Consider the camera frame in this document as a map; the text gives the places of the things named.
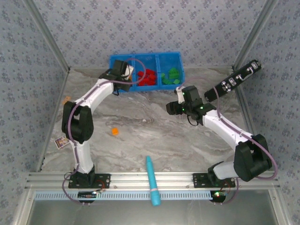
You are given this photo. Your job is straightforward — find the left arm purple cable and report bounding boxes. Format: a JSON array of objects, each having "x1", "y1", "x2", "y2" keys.
[{"x1": 61, "y1": 58, "x2": 148, "y2": 206}]

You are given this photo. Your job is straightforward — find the round black controller board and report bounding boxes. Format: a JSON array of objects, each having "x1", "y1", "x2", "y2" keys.
[{"x1": 210, "y1": 190, "x2": 227, "y2": 204}]

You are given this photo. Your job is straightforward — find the grey metal panel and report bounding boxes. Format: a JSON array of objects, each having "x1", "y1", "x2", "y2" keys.
[{"x1": 25, "y1": 199, "x2": 282, "y2": 225}]

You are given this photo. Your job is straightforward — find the aluminium side rail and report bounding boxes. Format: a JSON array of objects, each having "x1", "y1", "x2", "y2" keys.
[
  {"x1": 233, "y1": 67, "x2": 269, "y2": 171},
  {"x1": 36, "y1": 67, "x2": 71, "y2": 173}
]

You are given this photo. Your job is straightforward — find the blue three-compartment plastic bin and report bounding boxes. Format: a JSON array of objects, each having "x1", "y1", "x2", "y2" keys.
[{"x1": 107, "y1": 53, "x2": 185, "y2": 92}]

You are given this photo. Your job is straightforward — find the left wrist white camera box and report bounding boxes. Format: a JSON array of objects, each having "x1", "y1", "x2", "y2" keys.
[{"x1": 124, "y1": 65, "x2": 135, "y2": 78}]

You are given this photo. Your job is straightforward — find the teal marker pen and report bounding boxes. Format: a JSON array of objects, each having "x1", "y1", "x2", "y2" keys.
[{"x1": 145, "y1": 155, "x2": 162, "y2": 207}]

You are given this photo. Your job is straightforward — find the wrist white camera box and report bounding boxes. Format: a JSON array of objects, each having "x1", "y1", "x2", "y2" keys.
[
  {"x1": 124, "y1": 65, "x2": 135, "y2": 78},
  {"x1": 175, "y1": 87, "x2": 186, "y2": 104}
]

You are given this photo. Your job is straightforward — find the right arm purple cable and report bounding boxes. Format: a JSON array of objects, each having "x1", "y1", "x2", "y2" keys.
[{"x1": 175, "y1": 78, "x2": 278, "y2": 206}]

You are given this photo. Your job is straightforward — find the aluminium frame post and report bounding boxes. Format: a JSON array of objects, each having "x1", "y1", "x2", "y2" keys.
[
  {"x1": 22, "y1": 0, "x2": 71, "y2": 72},
  {"x1": 231, "y1": 0, "x2": 281, "y2": 71}
]

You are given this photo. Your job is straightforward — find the small printed card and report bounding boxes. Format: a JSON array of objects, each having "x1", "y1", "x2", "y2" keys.
[{"x1": 54, "y1": 137, "x2": 69, "y2": 149}]

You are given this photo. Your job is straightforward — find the aluminium mounting rail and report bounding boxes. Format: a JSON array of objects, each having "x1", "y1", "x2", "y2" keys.
[{"x1": 24, "y1": 170, "x2": 281, "y2": 190}]

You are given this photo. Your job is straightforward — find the slotted grey cable duct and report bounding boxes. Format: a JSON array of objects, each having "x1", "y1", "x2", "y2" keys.
[{"x1": 34, "y1": 190, "x2": 227, "y2": 201}]

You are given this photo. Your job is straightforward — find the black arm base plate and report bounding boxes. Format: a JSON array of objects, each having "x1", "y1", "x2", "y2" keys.
[
  {"x1": 67, "y1": 172, "x2": 111, "y2": 189},
  {"x1": 192, "y1": 172, "x2": 236, "y2": 189}
]

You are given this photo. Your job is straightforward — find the thin red wire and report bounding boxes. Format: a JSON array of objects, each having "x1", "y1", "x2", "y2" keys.
[
  {"x1": 220, "y1": 180, "x2": 232, "y2": 194},
  {"x1": 95, "y1": 179, "x2": 106, "y2": 194}
]

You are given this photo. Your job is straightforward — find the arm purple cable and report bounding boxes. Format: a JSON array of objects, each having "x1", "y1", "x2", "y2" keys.
[
  {"x1": 175, "y1": 78, "x2": 278, "y2": 206},
  {"x1": 61, "y1": 58, "x2": 148, "y2": 206}
]

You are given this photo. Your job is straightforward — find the small black circuit board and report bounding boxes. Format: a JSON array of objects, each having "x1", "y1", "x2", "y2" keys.
[{"x1": 78, "y1": 191, "x2": 98, "y2": 200}]

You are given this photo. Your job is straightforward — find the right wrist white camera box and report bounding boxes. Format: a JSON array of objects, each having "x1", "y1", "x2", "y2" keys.
[{"x1": 175, "y1": 87, "x2": 186, "y2": 104}]

